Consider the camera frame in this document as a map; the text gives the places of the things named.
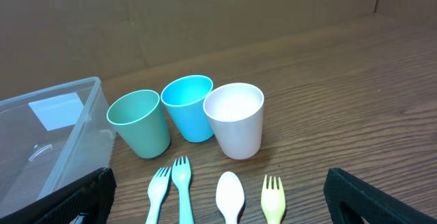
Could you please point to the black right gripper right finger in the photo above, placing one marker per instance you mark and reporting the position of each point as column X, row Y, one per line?
column 351, row 200

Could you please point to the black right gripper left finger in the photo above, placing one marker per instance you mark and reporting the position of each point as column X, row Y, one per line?
column 86, row 200

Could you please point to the clear plastic container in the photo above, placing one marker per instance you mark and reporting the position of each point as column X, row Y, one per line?
column 36, row 162

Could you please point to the green plastic cup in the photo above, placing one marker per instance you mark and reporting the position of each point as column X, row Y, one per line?
column 139, row 119

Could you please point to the yellow plastic fork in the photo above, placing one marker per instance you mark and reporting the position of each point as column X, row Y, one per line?
column 273, row 200

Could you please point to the blue plastic cup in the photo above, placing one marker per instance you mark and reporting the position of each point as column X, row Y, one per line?
column 183, row 99

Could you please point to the pink plastic cup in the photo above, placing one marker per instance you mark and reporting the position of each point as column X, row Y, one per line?
column 235, row 112

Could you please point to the light blue plastic fork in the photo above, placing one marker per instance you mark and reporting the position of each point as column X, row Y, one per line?
column 156, row 192

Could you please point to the teal plastic fork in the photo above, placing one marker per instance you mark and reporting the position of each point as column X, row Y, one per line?
column 181, row 177

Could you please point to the white plastic spoon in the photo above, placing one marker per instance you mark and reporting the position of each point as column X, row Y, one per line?
column 229, row 197

